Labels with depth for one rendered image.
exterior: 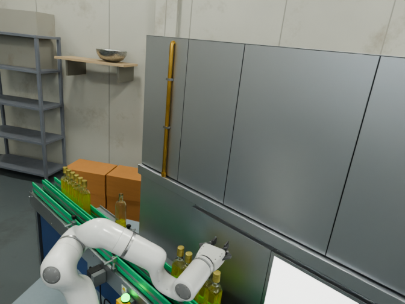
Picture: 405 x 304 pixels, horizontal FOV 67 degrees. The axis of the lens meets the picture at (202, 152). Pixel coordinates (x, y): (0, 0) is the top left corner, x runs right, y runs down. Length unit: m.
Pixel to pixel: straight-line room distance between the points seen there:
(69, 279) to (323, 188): 0.92
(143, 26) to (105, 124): 1.62
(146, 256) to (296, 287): 0.65
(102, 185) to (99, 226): 2.86
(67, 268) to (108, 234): 0.16
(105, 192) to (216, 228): 2.62
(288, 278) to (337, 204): 0.39
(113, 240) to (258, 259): 0.66
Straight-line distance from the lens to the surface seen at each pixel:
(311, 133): 1.18
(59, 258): 1.13
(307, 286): 1.38
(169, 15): 4.44
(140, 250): 1.08
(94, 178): 3.94
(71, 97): 5.35
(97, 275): 1.94
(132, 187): 3.78
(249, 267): 1.49
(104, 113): 5.07
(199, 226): 1.61
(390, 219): 1.18
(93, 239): 1.08
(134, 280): 1.77
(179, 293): 1.14
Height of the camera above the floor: 2.27
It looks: 19 degrees down
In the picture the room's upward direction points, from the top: 6 degrees clockwise
